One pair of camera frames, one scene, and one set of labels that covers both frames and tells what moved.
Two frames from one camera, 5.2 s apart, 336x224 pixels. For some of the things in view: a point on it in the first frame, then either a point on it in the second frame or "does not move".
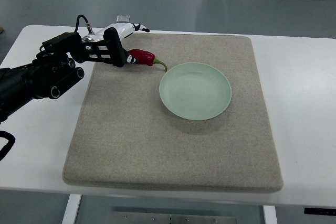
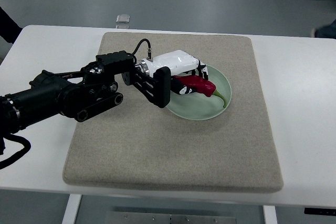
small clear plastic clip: (123, 18) does not move
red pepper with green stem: (145, 57) -> (199, 84)
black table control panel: (328, 211) does not move
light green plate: (195, 91) does not move
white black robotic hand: (115, 36) -> (178, 61)
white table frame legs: (270, 212) does not move
